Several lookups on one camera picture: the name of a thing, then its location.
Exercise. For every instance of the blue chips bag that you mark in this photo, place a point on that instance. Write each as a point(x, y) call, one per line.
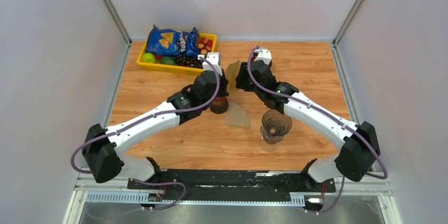
point(168, 42)

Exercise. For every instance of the paper filter on table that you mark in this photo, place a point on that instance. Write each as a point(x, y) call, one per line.
point(236, 116)

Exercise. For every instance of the green lime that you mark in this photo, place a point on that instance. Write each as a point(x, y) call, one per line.
point(148, 57)

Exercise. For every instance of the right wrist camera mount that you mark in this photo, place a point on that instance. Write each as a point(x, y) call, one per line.
point(264, 55)

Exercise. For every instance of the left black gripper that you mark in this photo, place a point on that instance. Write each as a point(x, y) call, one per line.
point(223, 82)

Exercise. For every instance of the green avocado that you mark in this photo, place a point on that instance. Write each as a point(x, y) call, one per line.
point(167, 60)

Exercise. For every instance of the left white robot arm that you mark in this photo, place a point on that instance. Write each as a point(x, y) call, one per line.
point(104, 148)

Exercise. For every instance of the yellow plastic bin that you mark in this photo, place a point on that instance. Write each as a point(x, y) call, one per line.
point(165, 68)

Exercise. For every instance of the red rimmed glass server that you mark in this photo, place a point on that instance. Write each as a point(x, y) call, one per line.
point(219, 105)

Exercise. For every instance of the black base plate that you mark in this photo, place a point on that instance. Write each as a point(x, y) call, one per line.
point(232, 186)

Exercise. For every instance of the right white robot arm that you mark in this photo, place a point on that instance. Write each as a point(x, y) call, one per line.
point(357, 143)

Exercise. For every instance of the paper coffee filter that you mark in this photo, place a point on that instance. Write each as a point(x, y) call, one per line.
point(231, 74)

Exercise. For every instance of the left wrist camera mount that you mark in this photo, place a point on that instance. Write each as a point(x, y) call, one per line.
point(211, 61)

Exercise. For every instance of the red apples pile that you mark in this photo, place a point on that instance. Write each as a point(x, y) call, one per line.
point(205, 45)

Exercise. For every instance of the clear glass dripper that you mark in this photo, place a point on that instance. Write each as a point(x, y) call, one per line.
point(275, 126)

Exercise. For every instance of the brown amber dripper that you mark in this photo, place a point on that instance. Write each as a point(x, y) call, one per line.
point(254, 57)

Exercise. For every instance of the dark grape bunch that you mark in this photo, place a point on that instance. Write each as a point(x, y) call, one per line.
point(187, 61)

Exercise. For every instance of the aluminium frame rail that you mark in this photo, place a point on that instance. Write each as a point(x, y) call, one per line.
point(116, 191)

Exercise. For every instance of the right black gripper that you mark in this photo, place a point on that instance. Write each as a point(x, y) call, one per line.
point(241, 79)

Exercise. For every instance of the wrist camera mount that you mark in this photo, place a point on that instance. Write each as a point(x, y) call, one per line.
point(211, 61)
point(264, 55)

